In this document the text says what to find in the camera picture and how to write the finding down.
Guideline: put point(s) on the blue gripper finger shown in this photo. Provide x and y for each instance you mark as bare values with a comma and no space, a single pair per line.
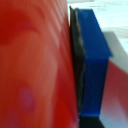
95,63

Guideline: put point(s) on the red cup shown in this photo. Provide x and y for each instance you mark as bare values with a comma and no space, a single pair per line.
33,63

